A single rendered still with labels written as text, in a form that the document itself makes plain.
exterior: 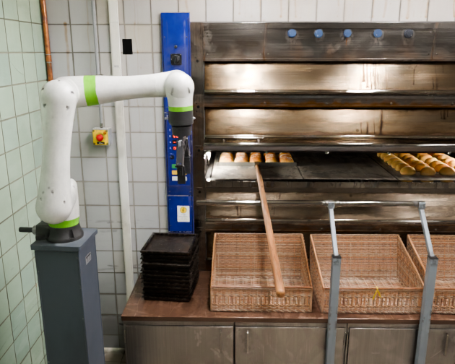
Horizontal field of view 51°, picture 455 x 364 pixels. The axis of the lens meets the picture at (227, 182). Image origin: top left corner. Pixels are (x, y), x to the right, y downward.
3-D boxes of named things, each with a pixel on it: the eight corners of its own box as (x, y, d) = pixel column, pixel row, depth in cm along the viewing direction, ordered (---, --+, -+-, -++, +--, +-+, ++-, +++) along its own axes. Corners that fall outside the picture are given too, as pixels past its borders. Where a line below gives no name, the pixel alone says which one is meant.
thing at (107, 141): (95, 143, 286) (94, 126, 283) (113, 143, 285) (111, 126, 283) (92, 146, 278) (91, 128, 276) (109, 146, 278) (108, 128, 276)
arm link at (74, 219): (42, 232, 187) (37, 185, 182) (50, 218, 202) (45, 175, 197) (77, 230, 189) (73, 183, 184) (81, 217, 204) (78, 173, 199)
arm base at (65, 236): (13, 241, 193) (11, 227, 191) (30, 228, 207) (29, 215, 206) (75, 243, 191) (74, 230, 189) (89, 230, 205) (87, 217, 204)
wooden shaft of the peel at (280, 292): (285, 299, 154) (285, 291, 154) (276, 299, 155) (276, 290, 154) (259, 168, 319) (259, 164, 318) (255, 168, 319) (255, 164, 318)
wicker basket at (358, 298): (306, 273, 303) (308, 232, 295) (395, 274, 302) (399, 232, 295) (320, 314, 256) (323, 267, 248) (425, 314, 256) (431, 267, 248)
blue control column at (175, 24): (196, 240, 505) (192, 28, 448) (211, 240, 505) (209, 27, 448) (172, 351, 319) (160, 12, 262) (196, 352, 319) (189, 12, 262)
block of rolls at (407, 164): (375, 155, 360) (375, 148, 359) (438, 155, 359) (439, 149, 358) (401, 175, 302) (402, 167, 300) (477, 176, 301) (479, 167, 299)
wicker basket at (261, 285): (213, 271, 305) (213, 231, 297) (301, 273, 303) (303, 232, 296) (209, 312, 258) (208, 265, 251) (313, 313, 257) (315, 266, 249)
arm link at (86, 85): (48, 112, 178) (42, 79, 175) (54, 107, 190) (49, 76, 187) (98, 107, 181) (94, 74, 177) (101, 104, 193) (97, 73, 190)
